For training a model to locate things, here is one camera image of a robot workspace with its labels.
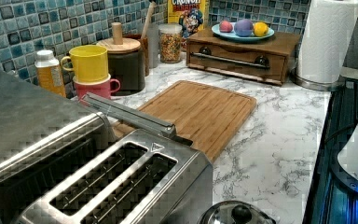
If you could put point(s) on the silver oven door handle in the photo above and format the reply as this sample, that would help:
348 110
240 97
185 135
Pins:
129 115

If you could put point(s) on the silver toaster oven body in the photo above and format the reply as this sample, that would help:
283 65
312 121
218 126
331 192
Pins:
44 138

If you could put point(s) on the bamboo cutting board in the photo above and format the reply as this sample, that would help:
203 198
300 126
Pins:
208 116

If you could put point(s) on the black canister wooden lid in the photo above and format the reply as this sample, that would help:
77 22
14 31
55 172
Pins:
125 61

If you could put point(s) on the silver two-slot toaster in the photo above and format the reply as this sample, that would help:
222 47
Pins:
141 179

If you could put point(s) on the glass jar colourful cereal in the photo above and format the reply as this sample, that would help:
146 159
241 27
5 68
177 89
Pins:
170 39

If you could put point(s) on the pink mug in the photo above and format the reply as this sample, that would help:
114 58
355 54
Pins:
104 88

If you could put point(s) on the grey utensil holder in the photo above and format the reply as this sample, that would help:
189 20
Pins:
153 45

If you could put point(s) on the light blue plate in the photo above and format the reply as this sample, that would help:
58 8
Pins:
248 39

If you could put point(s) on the pink toy fruit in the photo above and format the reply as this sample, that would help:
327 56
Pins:
225 27

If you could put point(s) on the yellow cereal box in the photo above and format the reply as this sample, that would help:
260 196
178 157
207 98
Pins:
191 15

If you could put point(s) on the yellow mug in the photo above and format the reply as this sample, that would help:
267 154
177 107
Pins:
89 63

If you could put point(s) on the wooden drawer box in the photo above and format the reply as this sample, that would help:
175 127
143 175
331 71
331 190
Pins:
267 60

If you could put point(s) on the purple toy fruit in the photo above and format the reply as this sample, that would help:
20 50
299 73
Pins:
243 28

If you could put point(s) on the steel pot lid black knob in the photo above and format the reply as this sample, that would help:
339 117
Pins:
235 212

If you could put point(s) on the yellow toy lemon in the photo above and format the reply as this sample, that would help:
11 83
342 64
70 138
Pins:
260 29

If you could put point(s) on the steel paper towel base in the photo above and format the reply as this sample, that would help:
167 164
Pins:
302 82

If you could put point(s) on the orange bottle white cap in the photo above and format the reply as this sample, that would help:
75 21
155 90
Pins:
49 72

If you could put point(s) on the white paper towel roll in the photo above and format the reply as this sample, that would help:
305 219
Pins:
327 36

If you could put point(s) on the wooden spoon handle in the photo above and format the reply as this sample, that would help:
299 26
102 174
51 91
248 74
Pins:
152 4

